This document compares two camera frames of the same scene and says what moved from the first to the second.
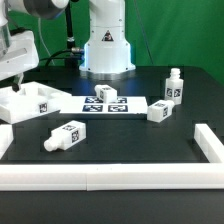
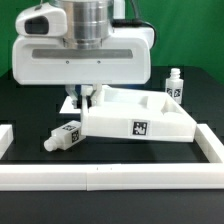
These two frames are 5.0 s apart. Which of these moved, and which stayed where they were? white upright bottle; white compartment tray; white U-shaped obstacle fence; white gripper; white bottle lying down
Moved: white gripper; white compartment tray
Stayed: white upright bottle; white bottle lying down; white U-shaped obstacle fence
